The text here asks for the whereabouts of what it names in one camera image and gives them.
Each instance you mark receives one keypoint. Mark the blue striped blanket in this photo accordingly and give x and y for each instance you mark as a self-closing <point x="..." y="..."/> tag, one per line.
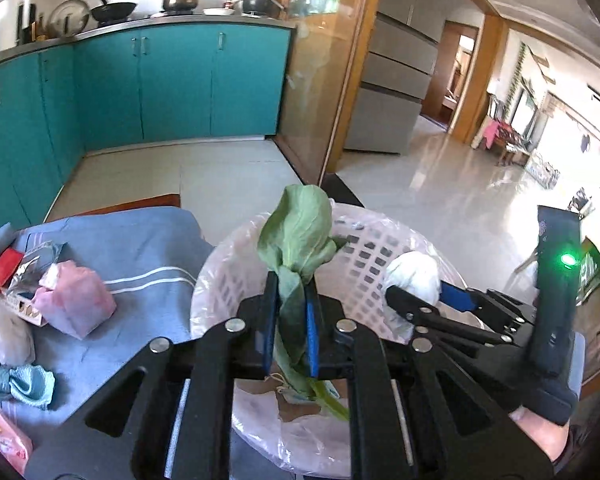
<point x="130" y="250"/>

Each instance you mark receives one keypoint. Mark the clear plastic bag liner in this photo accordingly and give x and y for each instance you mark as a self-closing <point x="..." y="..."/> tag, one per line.
<point x="290" y="447"/>

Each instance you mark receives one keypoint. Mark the person's right forearm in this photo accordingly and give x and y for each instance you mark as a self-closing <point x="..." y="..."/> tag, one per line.
<point x="540" y="435"/>

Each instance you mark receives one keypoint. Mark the wooden framed glass door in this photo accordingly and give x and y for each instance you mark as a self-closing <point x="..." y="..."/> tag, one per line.
<point x="325" y="60"/>

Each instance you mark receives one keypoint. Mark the white air conditioner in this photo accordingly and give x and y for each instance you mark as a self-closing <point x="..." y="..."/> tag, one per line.
<point x="599" y="96"/>

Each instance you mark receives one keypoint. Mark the pink hanging cloth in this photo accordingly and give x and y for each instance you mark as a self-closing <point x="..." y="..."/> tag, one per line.
<point x="491" y="134"/>

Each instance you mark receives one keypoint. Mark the brown paper scrap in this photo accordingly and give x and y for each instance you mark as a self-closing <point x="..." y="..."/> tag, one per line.
<point x="292" y="405"/>

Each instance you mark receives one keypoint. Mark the silver foil wrapper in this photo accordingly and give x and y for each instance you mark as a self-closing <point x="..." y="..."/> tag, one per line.
<point x="35" y="265"/>

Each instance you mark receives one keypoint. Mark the black pot with lid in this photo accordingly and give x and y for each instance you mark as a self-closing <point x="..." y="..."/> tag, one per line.
<point x="259" y="4"/>

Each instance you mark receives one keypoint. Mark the pink crumpled bag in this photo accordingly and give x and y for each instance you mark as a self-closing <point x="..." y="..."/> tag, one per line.
<point x="75" y="300"/>

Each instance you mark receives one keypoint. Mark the light blue crumpled cloth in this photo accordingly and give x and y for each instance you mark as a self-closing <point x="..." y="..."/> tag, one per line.
<point x="25" y="385"/>

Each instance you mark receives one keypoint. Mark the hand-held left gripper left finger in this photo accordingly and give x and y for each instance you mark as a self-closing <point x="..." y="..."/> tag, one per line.
<point x="271" y="320"/>

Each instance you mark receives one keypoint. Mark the teal kitchen cabinet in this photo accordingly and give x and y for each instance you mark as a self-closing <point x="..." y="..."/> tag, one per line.
<point x="175" y="80"/>

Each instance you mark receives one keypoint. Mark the green vegetable leaf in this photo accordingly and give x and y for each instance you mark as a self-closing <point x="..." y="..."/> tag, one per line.
<point x="295" y="230"/>

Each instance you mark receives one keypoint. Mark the white tissue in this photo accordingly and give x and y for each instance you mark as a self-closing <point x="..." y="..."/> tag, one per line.
<point x="415" y="272"/>

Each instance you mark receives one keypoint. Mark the pink plastic mesh basket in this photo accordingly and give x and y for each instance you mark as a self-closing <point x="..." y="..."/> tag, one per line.
<point x="370" y="260"/>

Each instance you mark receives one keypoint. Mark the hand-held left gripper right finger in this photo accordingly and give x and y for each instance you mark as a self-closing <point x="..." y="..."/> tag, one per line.
<point x="311" y="330"/>

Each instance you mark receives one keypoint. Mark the white crumpled plastic bag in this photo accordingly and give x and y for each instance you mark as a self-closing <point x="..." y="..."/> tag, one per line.
<point x="5" y="332"/>

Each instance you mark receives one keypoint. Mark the white dish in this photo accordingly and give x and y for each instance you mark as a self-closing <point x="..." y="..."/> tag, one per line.
<point x="218" y="11"/>

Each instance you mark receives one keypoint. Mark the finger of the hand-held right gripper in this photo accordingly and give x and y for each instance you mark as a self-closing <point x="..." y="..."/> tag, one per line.
<point x="420" y="310"/>
<point x="457" y="297"/>

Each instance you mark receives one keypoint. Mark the grey refrigerator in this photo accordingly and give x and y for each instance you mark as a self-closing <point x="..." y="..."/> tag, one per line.
<point x="395" y="75"/>

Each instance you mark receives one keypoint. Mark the dark door mat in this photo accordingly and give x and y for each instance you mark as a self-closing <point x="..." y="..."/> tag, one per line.
<point x="342" y="191"/>

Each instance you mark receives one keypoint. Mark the black wok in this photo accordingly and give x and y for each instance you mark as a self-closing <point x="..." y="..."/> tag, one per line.
<point x="112" y="11"/>

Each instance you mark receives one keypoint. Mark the round metal lid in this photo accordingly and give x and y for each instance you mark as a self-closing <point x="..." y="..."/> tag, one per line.
<point x="69" y="17"/>

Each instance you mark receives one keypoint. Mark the green wall garland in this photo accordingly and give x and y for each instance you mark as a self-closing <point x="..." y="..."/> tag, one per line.
<point x="518" y="72"/>

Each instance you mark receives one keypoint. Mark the white kitchen appliance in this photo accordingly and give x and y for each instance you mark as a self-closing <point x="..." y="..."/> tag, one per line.
<point x="5" y="22"/>

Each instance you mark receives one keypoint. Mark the pink printed packet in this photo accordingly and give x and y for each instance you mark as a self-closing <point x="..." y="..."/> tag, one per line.
<point x="2" y="435"/>

